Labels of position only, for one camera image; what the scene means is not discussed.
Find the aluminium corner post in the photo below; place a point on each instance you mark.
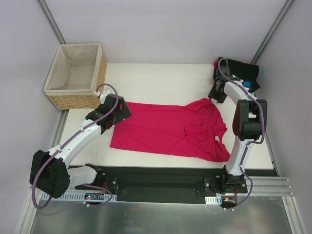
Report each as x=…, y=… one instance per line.
x=51, y=21
x=287, y=5

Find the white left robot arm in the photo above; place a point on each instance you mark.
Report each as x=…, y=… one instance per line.
x=51, y=172

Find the left white cable duct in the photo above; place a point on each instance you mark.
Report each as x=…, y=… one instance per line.
x=88, y=197

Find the left aluminium corner post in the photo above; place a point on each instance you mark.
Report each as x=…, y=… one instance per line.
x=51, y=21

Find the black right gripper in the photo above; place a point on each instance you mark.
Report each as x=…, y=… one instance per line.
x=217, y=95

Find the white cable duct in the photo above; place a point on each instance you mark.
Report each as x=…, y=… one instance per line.
x=88, y=197
x=213, y=200

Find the right white cable duct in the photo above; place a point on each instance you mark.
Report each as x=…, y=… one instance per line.
x=213, y=200

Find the woven wicker basket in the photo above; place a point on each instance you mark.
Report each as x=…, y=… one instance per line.
x=75, y=76

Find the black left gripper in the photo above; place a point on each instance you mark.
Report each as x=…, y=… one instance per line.
x=122, y=111

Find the aluminium frame rail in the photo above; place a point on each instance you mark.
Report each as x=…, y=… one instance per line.
x=261, y=185

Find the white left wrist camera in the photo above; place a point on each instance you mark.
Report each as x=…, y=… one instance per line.
x=103, y=94

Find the magenta pink t-shirt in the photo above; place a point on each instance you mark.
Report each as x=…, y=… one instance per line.
x=193, y=130

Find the black folded printed t-shirt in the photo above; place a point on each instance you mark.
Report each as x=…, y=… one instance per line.
x=246, y=72

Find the magenta folded t-shirt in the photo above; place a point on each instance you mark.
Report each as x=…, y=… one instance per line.
x=215, y=64

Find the right aluminium corner post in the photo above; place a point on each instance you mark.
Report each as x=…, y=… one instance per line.
x=287, y=5

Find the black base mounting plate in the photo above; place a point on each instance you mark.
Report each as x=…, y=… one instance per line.
x=205, y=181

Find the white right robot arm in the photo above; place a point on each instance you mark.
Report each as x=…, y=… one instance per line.
x=249, y=123

